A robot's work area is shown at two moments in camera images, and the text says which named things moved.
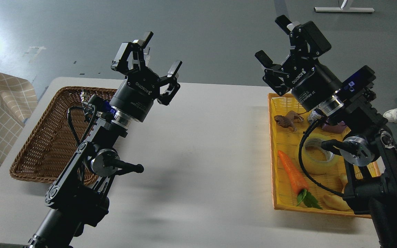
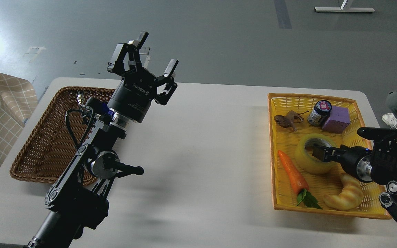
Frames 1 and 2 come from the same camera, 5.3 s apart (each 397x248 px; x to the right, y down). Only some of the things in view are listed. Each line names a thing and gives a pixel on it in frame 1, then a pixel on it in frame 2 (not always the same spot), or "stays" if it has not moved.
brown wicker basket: [65, 123] stays
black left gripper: [135, 95] stays
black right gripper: [312, 85] -> [357, 161]
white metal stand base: [333, 9] stays
